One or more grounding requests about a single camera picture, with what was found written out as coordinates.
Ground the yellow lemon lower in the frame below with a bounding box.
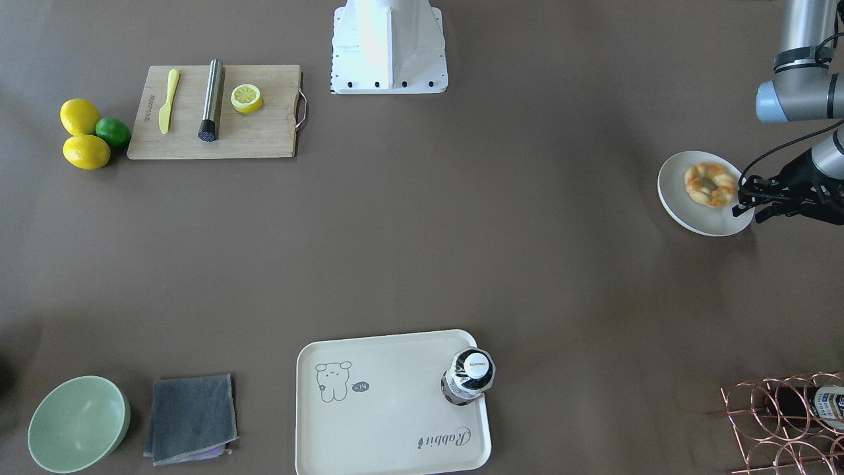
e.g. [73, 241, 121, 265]
[63, 135, 111, 170]

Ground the grey folded cloth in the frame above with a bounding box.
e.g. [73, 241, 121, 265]
[144, 373, 239, 466]

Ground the lemon half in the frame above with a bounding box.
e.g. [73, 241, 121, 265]
[230, 84, 264, 114]

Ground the copper wire bottle rack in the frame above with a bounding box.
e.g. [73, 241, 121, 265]
[717, 371, 843, 474]

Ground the yellow plastic knife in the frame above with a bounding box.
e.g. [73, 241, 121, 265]
[158, 69, 181, 135]

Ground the yellow lemon upper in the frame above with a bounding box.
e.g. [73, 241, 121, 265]
[59, 98, 102, 136]

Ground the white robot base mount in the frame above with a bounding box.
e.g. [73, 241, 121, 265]
[330, 1, 449, 94]

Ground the cream rabbit tray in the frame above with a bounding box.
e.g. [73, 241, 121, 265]
[295, 329, 492, 474]

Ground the white round plate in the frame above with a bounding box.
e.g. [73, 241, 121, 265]
[657, 150, 754, 237]

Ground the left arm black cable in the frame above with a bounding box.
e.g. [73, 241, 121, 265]
[737, 119, 844, 192]

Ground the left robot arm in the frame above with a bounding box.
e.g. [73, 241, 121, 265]
[732, 1, 843, 225]

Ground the bamboo cutting board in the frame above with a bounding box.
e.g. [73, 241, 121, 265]
[127, 64, 302, 160]

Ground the glazed twisted donut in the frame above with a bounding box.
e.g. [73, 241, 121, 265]
[683, 162, 738, 208]

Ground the tea bottle on tray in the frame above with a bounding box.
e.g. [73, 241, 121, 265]
[440, 348, 497, 406]

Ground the yellow lemon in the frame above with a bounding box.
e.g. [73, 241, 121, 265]
[63, 135, 111, 170]
[59, 98, 102, 136]

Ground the green lime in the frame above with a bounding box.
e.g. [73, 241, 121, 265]
[94, 117, 132, 150]

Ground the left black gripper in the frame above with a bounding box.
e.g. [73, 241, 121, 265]
[732, 150, 843, 226]

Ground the tea bottle in rack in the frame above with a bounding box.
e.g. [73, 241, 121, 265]
[765, 385, 843, 433]

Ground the green bowl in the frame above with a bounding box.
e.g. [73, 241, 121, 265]
[27, 375, 131, 473]

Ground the steel muddler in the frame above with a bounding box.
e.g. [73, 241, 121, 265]
[198, 58, 224, 143]

